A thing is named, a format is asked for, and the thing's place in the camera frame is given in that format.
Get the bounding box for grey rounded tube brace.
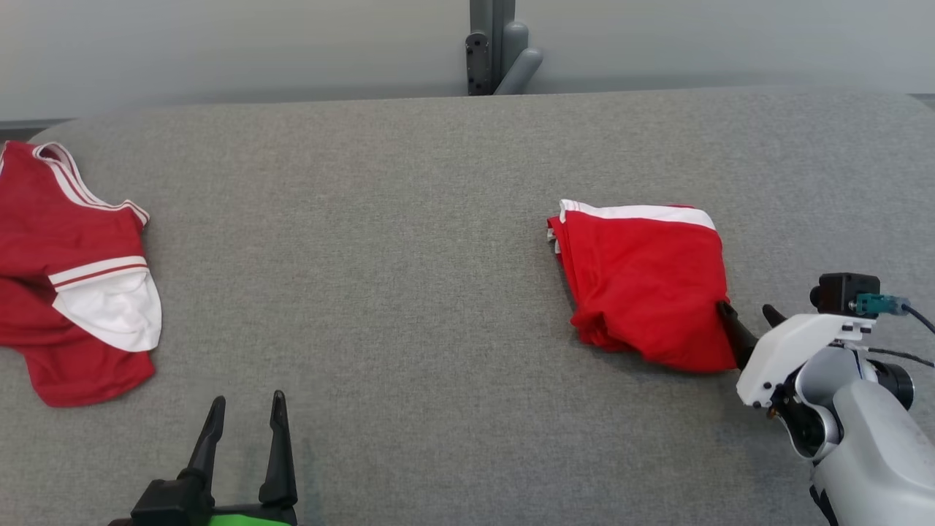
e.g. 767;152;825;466
493;20;543;96

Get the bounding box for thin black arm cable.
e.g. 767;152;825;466
868;348;935;367

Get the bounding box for grey metal post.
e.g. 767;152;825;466
466;0;516;96

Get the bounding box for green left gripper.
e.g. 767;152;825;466
179;391;297;526

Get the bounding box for red shorts with white stripe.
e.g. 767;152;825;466
546;199;739;374

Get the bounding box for right camera cable teal plug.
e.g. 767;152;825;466
856;294;935;335

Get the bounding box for red and white basketball jersey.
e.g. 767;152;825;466
0;141;163;408

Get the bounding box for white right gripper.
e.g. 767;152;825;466
718;300;876;408

